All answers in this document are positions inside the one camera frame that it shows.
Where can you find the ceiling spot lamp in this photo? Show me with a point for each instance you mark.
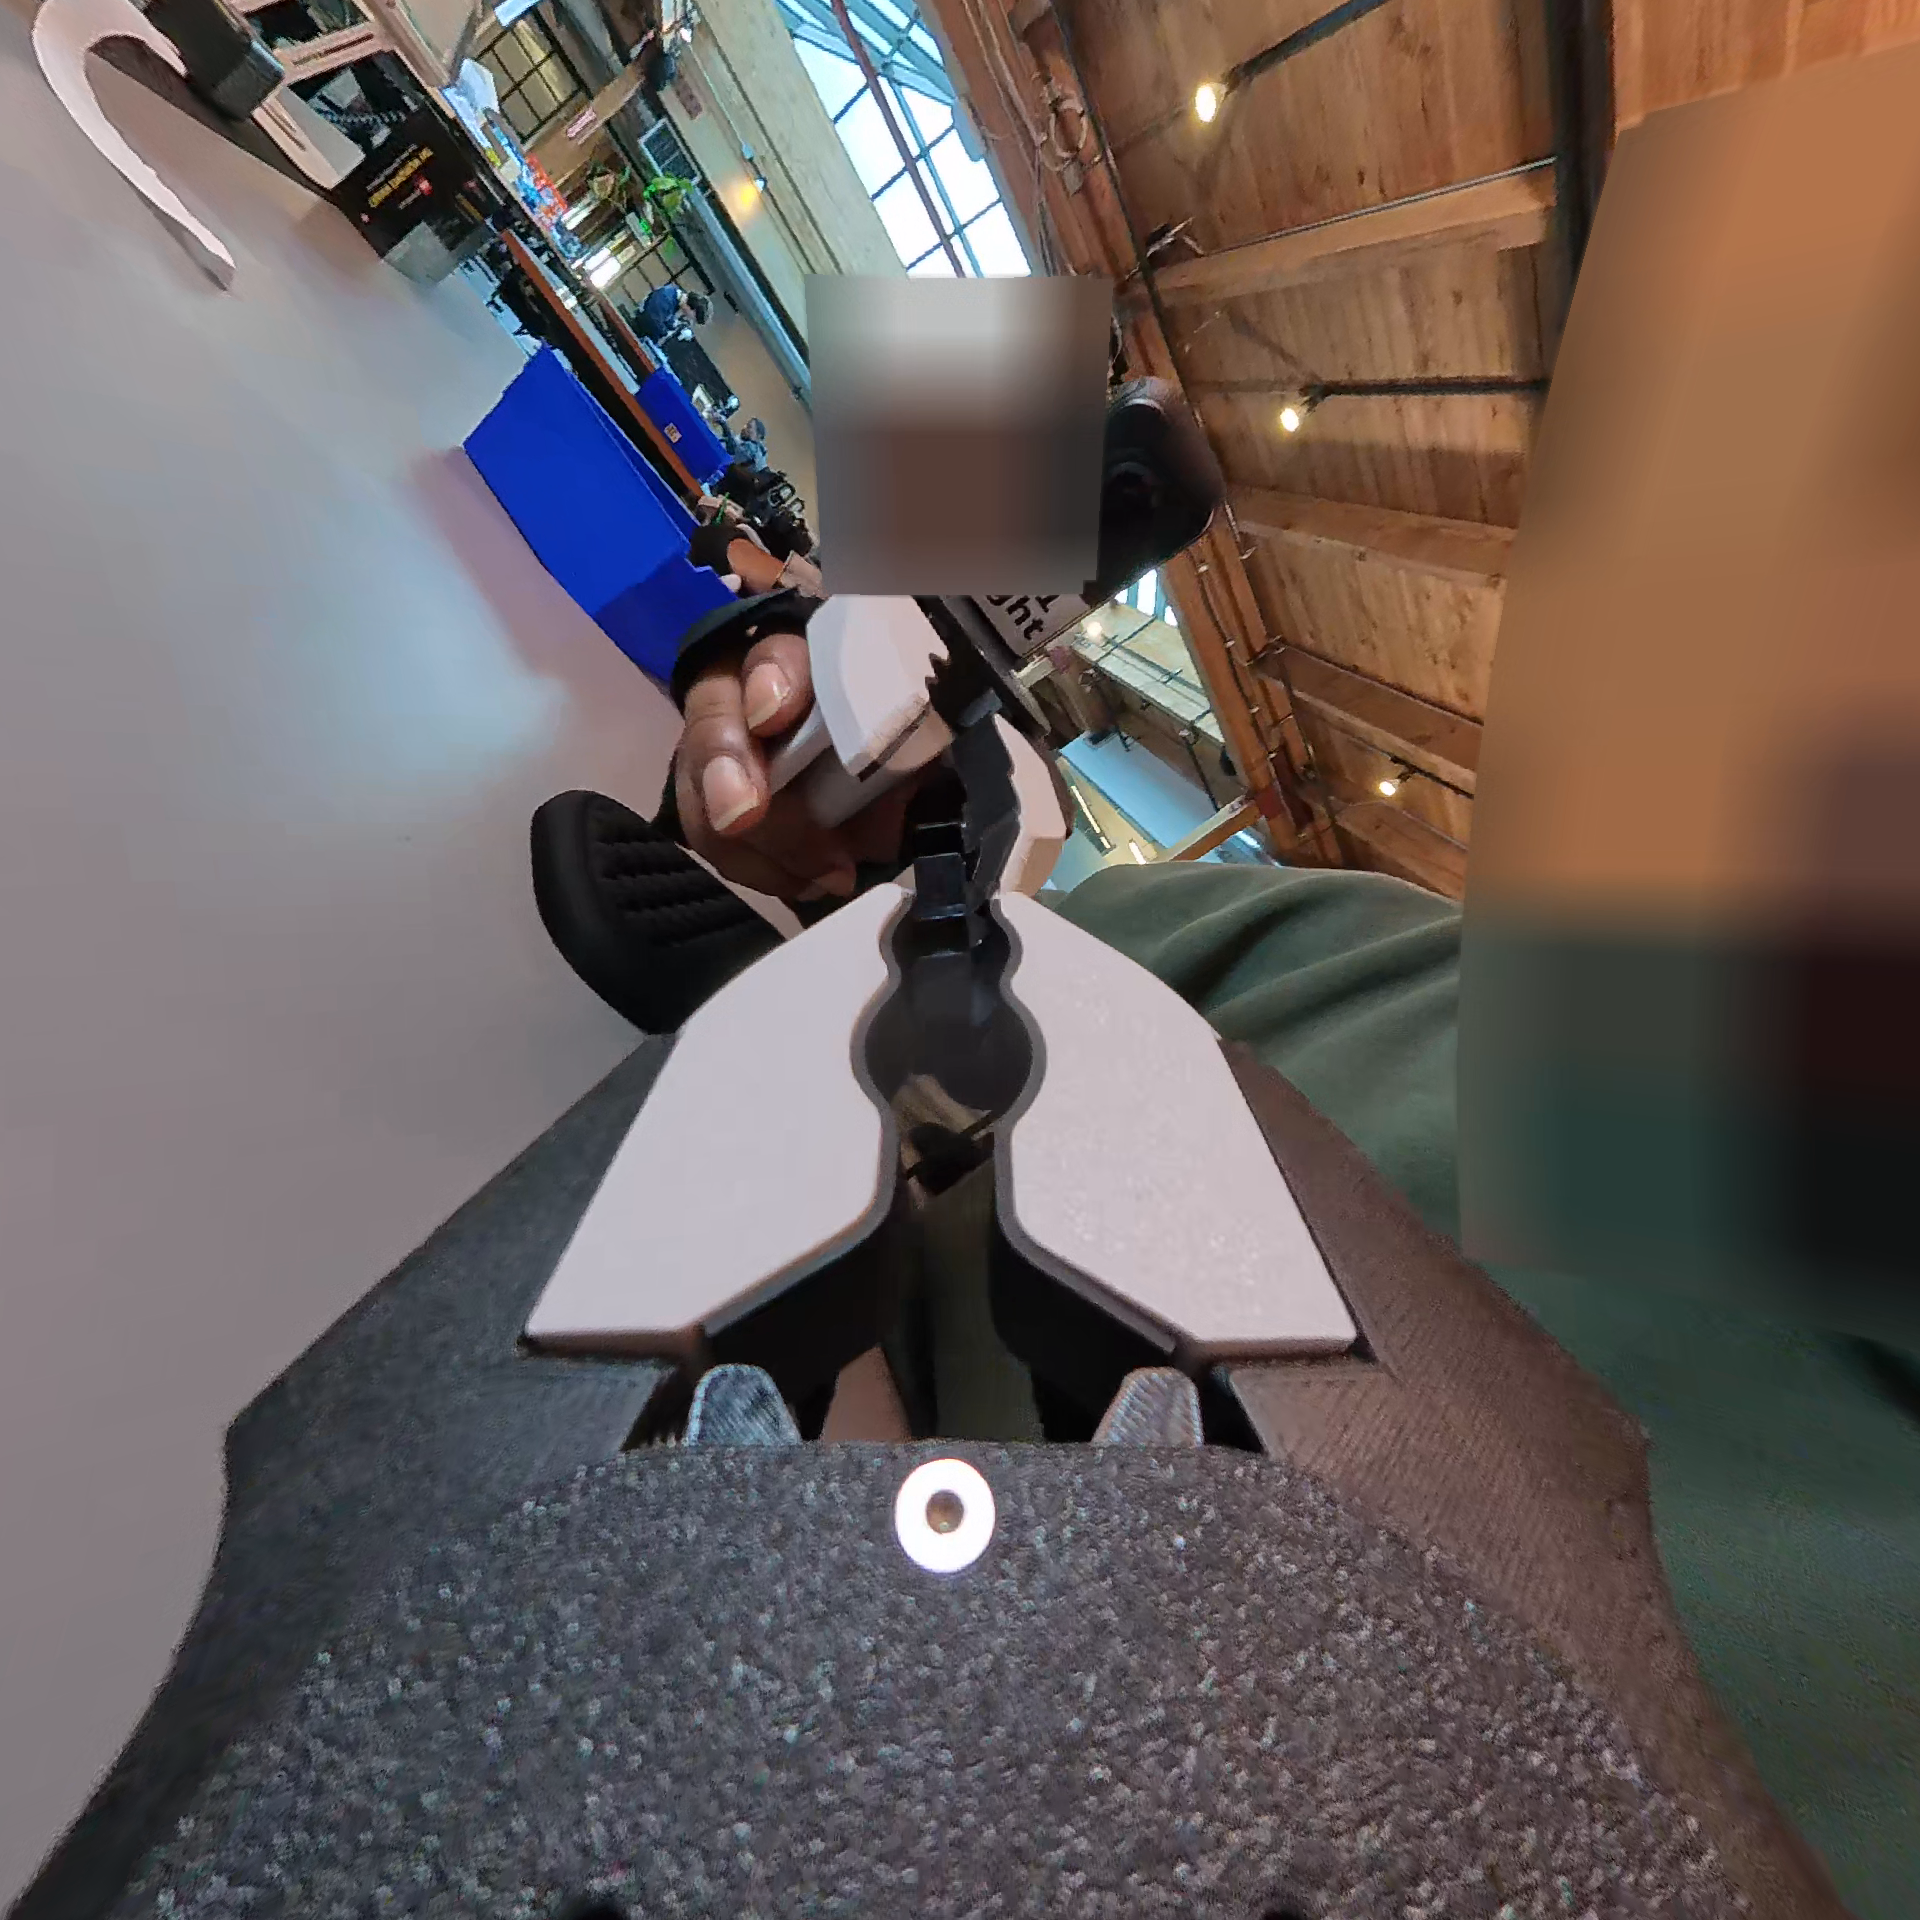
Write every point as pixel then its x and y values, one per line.
pixel 1394 787
pixel 1286 415
pixel 1206 98

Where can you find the person's right hand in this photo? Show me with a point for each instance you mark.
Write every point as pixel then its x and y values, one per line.
pixel 734 765

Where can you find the white tray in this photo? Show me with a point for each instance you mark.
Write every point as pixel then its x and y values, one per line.
pixel 116 122

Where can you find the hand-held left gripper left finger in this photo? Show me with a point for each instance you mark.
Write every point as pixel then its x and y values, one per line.
pixel 734 1157

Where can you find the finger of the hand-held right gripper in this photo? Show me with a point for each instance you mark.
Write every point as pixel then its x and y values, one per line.
pixel 871 678
pixel 1039 811

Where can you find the person's green sweatshirt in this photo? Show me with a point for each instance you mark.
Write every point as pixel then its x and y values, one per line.
pixel 1799 1563

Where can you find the long black lego plate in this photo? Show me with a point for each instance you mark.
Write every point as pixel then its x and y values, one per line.
pixel 951 871

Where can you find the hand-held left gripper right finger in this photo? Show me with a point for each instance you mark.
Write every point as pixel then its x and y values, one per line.
pixel 1181 1167

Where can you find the black mesh pad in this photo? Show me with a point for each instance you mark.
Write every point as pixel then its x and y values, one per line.
pixel 649 913

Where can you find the small blue plastic bin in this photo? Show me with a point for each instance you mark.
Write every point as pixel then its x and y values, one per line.
pixel 688 425

